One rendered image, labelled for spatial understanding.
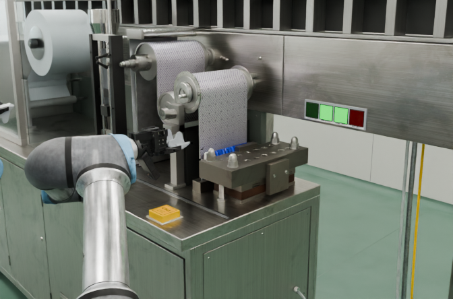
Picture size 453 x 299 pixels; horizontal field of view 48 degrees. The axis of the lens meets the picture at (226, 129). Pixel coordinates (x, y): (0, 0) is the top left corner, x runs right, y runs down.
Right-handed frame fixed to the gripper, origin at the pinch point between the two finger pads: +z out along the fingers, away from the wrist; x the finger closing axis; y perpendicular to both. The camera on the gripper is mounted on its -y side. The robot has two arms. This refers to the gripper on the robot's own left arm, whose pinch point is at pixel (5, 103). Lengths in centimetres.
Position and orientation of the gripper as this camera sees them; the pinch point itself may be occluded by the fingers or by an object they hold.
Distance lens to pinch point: 178.7
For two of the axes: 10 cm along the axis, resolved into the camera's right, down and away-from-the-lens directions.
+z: 2.3, -2.3, 9.5
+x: 9.6, 1.9, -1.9
